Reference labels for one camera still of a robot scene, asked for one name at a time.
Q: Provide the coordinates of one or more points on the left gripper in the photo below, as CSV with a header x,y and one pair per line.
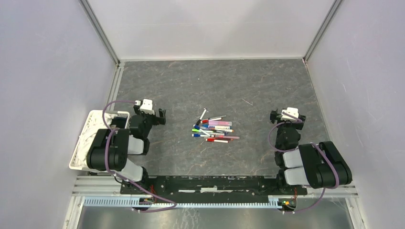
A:
x,y
157,120

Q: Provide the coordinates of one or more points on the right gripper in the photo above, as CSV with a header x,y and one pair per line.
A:
x,y
274,116

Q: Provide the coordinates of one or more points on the blue cap deli marker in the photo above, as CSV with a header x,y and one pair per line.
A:
x,y
216,126

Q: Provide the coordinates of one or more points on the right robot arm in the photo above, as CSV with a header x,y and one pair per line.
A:
x,y
315,165

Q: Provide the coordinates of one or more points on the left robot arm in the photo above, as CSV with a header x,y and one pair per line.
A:
x,y
131,139

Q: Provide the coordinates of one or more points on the blue cap white marker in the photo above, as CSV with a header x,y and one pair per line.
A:
x,y
197,128

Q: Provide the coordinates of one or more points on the blue cap lower marker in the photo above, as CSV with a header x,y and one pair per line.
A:
x,y
202,135

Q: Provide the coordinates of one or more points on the red cap lower marker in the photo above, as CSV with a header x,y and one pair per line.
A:
x,y
216,140

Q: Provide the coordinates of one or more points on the white perforated basket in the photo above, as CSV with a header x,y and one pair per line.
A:
x,y
109,115

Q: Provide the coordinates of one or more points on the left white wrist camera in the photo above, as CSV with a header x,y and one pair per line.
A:
x,y
147,107

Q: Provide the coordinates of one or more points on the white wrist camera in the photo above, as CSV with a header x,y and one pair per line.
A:
x,y
290,114
147,107

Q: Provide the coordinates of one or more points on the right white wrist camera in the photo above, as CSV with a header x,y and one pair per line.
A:
x,y
290,114

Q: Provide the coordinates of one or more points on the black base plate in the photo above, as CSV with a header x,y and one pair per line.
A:
x,y
218,189

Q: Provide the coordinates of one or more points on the slotted cable duct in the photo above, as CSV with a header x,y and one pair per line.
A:
x,y
138,202

